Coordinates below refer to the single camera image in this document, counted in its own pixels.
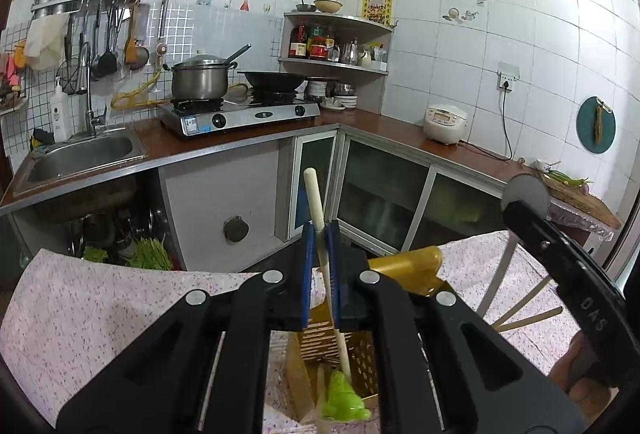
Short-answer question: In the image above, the black wok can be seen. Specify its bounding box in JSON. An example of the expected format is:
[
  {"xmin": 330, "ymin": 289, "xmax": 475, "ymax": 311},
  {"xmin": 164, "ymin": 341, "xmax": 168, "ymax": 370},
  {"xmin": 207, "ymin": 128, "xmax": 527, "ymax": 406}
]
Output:
[{"xmin": 243, "ymin": 71, "xmax": 307, "ymax": 94}]

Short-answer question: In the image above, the floral pink tablecloth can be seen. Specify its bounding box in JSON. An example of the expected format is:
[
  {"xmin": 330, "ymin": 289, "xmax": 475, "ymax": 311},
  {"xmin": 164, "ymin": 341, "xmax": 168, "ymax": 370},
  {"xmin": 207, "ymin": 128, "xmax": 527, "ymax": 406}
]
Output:
[{"xmin": 1, "ymin": 230, "xmax": 578, "ymax": 433}]

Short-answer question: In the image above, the steel cooking pot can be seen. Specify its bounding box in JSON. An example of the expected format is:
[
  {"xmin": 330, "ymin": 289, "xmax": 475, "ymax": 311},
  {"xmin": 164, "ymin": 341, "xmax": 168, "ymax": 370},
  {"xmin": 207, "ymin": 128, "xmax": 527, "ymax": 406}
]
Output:
[{"xmin": 163, "ymin": 44, "xmax": 252, "ymax": 102}]

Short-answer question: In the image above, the wall power socket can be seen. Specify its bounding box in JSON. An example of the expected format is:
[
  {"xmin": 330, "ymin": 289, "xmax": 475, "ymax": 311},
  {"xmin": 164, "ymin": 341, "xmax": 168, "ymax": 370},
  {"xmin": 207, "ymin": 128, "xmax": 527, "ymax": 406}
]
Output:
[{"xmin": 497, "ymin": 62, "xmax": 521, "ymax": 92}]

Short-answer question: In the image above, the white rice cooker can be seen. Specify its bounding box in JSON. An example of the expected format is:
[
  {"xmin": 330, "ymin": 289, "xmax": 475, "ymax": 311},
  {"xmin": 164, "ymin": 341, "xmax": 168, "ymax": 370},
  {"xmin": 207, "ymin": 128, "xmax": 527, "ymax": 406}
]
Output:
[{"xmin": 423, "ymin": 104, "xmax": 469, "ymax": 146}]

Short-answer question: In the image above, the steel gas stove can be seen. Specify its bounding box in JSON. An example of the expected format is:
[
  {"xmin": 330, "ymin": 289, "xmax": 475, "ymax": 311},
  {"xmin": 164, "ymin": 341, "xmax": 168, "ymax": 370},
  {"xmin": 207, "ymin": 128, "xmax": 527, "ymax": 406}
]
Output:
[{"xmin": 158, "ymin": 100, "xmax": 320, "ymax": 137}]

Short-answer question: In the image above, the long wooden chopstick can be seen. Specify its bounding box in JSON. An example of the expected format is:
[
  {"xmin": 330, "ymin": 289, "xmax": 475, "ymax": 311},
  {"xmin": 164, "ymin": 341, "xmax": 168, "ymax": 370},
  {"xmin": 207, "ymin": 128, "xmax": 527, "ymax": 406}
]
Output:
[{"xmin": 491, "ymin": 276, "xmax": 551, "ymax": 329}]

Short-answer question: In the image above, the green handled fork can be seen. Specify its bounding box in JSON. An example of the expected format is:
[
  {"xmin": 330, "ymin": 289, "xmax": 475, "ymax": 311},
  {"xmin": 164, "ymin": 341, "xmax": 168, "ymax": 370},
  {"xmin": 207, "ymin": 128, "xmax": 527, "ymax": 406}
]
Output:
[{"xmin": 320, "ymin": 370, "xmax": 372, "ymax": 423}]

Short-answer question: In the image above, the dark metal spoon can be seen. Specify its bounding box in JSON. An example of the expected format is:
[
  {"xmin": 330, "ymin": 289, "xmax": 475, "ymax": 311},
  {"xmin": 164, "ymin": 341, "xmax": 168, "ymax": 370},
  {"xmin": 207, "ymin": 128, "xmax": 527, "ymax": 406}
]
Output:
[{"xmin": 475, "ymin": 230, "xmax": 522, "ymax": 317}]

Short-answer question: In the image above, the person's right hand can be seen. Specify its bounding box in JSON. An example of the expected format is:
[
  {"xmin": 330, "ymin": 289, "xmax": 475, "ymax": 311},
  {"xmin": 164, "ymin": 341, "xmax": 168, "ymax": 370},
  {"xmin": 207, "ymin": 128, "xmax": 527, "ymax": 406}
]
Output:
[{"xmin": 547, "ymin": 331, "xmax": 618, "ymax": 426}]

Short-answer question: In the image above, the green round cutting board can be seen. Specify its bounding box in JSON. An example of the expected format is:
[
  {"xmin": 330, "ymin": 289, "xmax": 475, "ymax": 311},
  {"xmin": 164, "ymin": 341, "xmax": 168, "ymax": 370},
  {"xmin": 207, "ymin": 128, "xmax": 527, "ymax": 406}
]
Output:
[{"xmin": 576, "ymin": 96, "xmax": 616, "ymax": 154}]

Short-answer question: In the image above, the yellow perforated utensil holder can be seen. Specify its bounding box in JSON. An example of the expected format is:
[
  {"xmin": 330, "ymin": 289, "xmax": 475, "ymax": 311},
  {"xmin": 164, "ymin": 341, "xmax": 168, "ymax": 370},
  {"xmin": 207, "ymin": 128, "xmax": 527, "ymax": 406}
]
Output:
[{"xmin": 285, "ymin": 246, "xmax": 444, "ymax": 424}]

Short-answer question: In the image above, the white soap bottle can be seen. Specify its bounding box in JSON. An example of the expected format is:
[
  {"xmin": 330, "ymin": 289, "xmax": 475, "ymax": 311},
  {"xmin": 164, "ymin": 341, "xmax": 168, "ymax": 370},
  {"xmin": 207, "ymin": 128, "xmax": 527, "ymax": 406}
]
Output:
[{"xmin": 49, "ymin": 76, "xmax": 73, "ymax": 143}]

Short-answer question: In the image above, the steel kitchen sink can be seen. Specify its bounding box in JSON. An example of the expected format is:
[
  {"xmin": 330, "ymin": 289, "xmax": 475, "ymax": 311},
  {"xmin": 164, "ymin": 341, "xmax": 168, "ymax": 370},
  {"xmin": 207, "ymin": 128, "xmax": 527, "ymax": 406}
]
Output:
[{"xmin": 14, "ymin": 127, "xmax": 146, "ymax": 194}]

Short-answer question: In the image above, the corner wall shelf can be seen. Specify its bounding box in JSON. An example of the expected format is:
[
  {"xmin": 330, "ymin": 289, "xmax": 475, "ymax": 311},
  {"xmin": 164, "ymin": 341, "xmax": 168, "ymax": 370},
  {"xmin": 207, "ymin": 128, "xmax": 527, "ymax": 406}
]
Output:
[{"xmin": 278, "ymin": 11, "xmax": 394, "ymax": 113}]

